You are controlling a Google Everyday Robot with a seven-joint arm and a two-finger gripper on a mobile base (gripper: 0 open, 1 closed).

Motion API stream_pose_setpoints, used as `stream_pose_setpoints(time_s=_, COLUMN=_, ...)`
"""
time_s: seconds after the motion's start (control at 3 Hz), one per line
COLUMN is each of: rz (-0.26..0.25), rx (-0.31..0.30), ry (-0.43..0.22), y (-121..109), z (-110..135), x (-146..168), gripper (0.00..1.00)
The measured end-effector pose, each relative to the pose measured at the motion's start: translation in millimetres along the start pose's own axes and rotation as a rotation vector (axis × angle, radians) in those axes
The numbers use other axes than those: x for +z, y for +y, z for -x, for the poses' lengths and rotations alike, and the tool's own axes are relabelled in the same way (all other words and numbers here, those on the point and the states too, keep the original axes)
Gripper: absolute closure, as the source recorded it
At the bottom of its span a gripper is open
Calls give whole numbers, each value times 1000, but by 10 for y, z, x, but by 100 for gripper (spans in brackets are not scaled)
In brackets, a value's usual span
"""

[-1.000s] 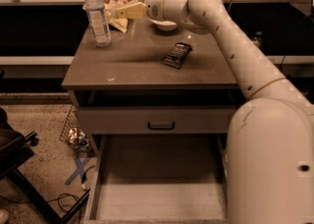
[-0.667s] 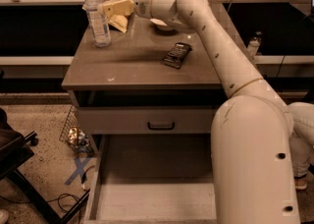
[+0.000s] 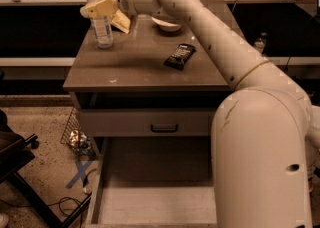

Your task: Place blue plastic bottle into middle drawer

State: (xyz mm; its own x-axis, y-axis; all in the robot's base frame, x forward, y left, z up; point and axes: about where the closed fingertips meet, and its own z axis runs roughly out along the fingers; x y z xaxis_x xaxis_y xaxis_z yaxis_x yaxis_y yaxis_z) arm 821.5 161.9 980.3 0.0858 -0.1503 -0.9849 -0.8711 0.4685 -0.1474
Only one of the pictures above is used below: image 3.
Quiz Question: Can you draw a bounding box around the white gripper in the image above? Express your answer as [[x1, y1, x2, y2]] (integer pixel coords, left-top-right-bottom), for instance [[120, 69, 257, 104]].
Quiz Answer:
[[80, 0, 141, 18]]

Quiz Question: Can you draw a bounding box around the clear plastic water bottle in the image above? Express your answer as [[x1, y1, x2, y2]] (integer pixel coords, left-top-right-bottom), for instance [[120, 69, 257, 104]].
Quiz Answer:
[[87, 0, 113, 49]]

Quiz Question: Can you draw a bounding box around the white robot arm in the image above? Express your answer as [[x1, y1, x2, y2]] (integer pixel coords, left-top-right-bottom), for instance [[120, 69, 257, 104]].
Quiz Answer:
[[80, 0, 315, 228]]

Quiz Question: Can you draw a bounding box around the grey drawer cabinet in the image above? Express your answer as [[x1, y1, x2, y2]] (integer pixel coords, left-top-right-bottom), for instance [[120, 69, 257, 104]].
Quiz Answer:
[[64, 15, 231, 153]]

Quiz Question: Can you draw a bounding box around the small bottle in background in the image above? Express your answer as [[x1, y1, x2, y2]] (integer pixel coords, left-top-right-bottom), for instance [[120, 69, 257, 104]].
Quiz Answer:
[[254, 32, 267, 53]]

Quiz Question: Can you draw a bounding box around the open bottom drawer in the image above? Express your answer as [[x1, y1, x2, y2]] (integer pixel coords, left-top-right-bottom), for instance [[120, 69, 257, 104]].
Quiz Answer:
[[85, 137, 217, 228]]

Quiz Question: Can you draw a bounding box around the yellow chips bag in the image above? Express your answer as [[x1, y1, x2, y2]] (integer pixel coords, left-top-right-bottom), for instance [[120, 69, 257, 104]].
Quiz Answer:
[[110, 10, 131, 34]]

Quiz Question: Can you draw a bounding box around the white bowl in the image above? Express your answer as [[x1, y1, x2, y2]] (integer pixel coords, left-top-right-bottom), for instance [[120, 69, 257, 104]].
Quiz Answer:
[[152, 17, 182, 32]]

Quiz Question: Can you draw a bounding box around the black snack bar wrapper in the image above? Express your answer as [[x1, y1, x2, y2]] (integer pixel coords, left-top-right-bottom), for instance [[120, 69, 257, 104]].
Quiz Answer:
[[164, 43, 196, 71]]

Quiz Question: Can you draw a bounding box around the blue tape cross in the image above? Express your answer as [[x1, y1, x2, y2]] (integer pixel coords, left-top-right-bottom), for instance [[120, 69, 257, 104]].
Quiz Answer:
[[66, 159, 94, 189]]

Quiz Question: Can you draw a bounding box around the black office chair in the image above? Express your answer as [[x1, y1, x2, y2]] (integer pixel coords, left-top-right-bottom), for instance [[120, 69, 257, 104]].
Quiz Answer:
[[0, 111, 91, 228]]

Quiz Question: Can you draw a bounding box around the wire mesh waste basket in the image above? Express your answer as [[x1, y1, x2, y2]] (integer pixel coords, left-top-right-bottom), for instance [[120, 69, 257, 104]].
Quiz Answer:
[[60, 108, 96, 157]]

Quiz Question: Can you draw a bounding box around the black floor cable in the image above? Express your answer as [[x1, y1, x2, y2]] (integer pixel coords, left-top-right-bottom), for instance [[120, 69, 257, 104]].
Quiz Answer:
[[0, 196, 88, 228]]

